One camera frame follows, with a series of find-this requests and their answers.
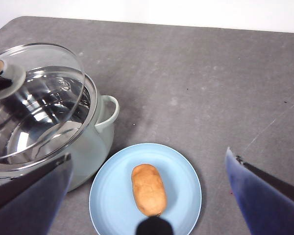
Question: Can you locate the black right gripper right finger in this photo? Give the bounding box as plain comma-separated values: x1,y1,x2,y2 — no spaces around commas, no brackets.
224,146,294,235

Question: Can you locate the pale green electric steamer pot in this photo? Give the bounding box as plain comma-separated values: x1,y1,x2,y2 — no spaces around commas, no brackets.
0,65,120,192

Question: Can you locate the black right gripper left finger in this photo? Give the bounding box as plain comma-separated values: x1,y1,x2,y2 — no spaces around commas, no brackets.
0,152,73,235

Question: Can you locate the blue round plate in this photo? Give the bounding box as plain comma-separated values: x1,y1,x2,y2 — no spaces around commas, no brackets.
89,142,202,235

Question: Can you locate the brown potato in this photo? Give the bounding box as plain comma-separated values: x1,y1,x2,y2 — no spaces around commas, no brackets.
131,164,168,218

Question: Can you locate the glass lid with green knob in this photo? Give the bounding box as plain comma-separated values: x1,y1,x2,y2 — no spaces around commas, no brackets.
0,43,86,165

